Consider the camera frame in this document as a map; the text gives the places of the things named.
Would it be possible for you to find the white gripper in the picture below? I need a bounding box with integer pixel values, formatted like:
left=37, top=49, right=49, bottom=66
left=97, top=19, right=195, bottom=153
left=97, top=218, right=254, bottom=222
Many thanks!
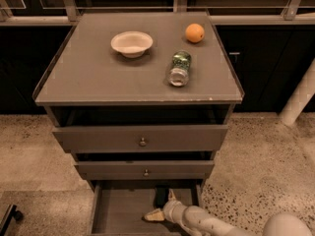
left=144, top=189, right=188, bottom=224

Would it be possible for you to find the dark green sponge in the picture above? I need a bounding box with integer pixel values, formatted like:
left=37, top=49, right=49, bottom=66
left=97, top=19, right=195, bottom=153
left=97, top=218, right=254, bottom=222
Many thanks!
left=154, top=186, right=169, bottom=208

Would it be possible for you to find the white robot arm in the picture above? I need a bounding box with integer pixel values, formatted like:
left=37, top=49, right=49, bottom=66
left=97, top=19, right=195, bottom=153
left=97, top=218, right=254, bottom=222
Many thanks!
left=145, top=67, right=315, bottom=236

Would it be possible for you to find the grey middle drawer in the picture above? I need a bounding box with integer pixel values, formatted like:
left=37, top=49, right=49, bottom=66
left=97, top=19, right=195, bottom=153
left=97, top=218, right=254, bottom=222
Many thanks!
left=75, top=160, right=214, bottom=180

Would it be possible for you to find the grey top drawer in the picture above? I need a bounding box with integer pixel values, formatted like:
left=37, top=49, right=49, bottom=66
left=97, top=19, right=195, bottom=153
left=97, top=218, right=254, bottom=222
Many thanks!
left=53, top=125, right=227, bottom=153

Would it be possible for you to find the grey drawer cabinet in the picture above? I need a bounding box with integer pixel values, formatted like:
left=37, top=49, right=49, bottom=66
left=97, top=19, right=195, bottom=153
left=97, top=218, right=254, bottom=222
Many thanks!
left=31, top=11, right=245, bottom=195

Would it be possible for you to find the black caster wheel base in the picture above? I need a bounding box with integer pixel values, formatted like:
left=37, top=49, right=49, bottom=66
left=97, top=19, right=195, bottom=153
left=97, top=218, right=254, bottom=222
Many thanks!
left=0, top=205, right=24, bottom=236

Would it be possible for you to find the white paper bowl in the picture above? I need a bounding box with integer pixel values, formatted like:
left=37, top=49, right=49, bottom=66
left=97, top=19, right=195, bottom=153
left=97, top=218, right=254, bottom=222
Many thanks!
left=110, top=31, right=154, bottom=58

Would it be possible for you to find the orange fruit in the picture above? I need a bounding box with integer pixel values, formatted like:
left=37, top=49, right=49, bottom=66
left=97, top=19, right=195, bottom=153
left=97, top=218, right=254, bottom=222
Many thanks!
left=185, top=24, right=205, bottom=43

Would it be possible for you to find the dark cabinet door handle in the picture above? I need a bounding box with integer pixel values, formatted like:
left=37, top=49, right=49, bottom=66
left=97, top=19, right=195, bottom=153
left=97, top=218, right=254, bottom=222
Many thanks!
left=228, top=52, right=240, bottom=56

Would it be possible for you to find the metal railing frame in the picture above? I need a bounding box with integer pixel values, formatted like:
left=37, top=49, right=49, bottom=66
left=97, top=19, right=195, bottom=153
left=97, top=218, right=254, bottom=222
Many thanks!
left=0, top=0, right=315, bottom=26

